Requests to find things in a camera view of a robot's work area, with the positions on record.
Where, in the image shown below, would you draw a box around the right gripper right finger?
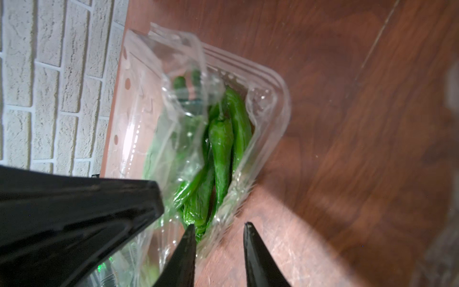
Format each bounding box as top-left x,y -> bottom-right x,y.
243,222 -> 290,287

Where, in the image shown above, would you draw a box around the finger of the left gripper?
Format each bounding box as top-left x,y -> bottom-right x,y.
1,166 -> 164,287

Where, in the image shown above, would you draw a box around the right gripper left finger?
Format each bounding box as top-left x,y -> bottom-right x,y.
154,224 -> 197,287

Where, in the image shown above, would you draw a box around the peppers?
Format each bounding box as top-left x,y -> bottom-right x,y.
143,69 -> 253,241

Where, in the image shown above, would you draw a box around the clear clamshell container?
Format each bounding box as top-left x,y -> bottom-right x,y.
82,24 -> 291,287

